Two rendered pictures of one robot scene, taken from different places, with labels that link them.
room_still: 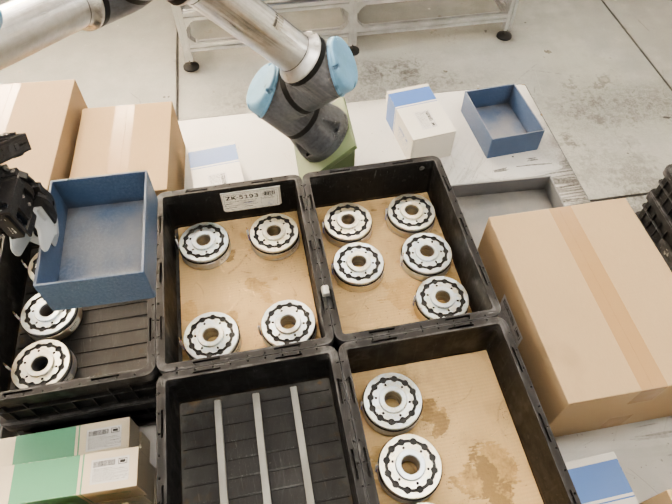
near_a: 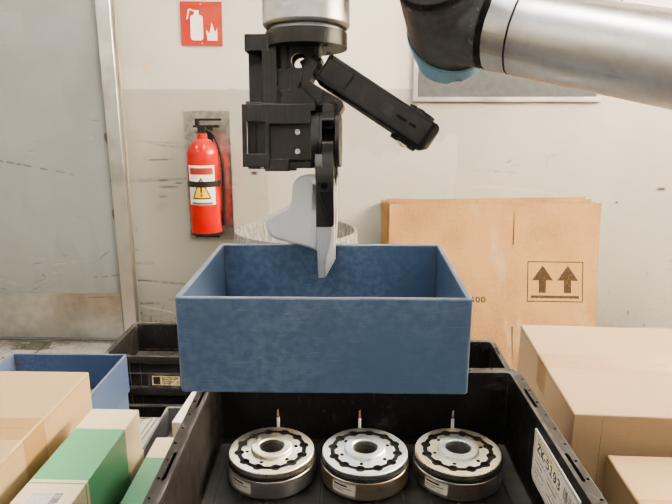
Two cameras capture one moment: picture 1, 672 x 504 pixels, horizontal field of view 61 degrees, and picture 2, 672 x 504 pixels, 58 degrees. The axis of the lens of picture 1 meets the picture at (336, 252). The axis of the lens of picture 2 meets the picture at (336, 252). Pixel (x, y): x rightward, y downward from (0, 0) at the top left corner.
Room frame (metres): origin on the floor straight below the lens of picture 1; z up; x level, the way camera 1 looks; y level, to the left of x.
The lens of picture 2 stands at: (0.62, -0.09, 1.26)
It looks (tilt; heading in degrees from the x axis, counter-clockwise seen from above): 14 degrees down; 101
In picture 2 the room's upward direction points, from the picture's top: straight up
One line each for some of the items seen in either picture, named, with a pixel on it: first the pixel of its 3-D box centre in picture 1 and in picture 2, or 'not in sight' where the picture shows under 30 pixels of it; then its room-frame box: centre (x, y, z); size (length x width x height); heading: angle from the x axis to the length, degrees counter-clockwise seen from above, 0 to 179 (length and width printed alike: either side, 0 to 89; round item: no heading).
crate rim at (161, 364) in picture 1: (238, 264); not in sight; (0.60, 0.18, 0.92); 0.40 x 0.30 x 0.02; 11
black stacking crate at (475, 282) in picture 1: (390, 256); not in sight; (0.65, -0.11, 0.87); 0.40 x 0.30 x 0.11; 11
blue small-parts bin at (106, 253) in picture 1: (101, 237); (327, 308); (0.52, 0.36, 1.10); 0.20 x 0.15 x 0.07; 10
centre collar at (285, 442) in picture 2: (40, 364); (271, 447); (0.42, 0.53, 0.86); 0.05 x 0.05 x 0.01
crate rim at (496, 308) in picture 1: (392, 241); not in sight; (0.65, -0.11, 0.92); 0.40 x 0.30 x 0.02; 11
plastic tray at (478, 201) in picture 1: (508, 217); not in sight; (0.87, -0.42, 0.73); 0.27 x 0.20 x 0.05; 97
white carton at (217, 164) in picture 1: (219, 185); not in sight; (0.95, 0.29, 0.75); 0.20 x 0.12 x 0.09; 15
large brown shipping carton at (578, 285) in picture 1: (581, 314); not in sight; (0.56, -0.49, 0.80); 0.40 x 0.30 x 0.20; 10
